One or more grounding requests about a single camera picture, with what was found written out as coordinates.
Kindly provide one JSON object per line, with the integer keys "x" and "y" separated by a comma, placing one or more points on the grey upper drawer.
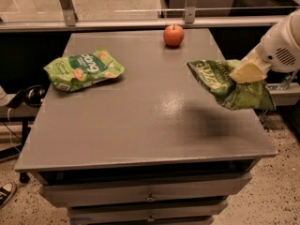
{"x": 145, "y": 190}

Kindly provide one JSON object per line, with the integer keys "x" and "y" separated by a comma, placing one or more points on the black headphones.
{"x": 32, "y": 96}

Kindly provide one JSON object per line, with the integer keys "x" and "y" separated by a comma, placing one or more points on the grey lower drawer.
{"x": 147, "y": 213}

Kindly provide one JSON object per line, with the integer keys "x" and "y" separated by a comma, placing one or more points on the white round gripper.
{"x": 276, "y": 51}

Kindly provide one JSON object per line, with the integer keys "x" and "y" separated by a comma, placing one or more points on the grey drawer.
{"x": 145, "y": 190}
{"x": 147, "y": 213}

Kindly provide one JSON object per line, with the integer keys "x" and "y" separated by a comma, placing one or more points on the red apple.
{"x": 173, "y": 35}

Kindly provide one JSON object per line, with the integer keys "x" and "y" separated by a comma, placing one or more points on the metal bracket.
{"x": 280, "y": 81}

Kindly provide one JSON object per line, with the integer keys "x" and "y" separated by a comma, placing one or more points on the light green snack bag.
{"x": 77, "y": 72}

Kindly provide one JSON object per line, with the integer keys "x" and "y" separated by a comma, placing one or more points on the green Kettle jalapeno chip bag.
{"x": 214, "y": 77}

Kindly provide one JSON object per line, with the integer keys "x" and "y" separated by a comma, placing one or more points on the glass barrier with metal rail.
{"x": 85, "y": 15}

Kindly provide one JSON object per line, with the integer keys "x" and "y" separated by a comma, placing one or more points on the black side stand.
{"x": 16, "y": 142}

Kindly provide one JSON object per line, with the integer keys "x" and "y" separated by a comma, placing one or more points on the black and white sneaker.
{"x": 7, "y": 191}

